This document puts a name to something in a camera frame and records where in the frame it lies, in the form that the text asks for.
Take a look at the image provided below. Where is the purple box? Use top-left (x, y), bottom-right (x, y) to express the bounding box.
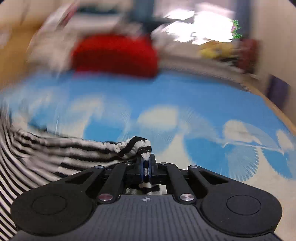
top-left (266, 75), bottom-right (291, 112)

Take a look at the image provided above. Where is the cream folded quilt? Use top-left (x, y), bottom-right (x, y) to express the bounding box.
top-left (27, 13), bottom-right (91, 73)

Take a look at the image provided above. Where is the blue white patterned bedspread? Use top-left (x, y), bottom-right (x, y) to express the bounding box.
top-left (0, 67), bottom-right (296, 186)

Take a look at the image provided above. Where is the yellow plush toys pile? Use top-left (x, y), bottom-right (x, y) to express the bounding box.
top-left (198, 41), bottom-right (237, 59)

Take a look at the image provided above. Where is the dark red cushion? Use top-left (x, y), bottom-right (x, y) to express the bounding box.
top-left (237, 38), bottom-right (259, 73)

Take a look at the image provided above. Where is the black white striped sweater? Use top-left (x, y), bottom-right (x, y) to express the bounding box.
top-left (1, 109), bottom-right (152, 240)

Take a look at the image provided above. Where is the red folded blanket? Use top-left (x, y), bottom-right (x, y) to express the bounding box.
top-left (72, 34), bottom-right (158, 78)

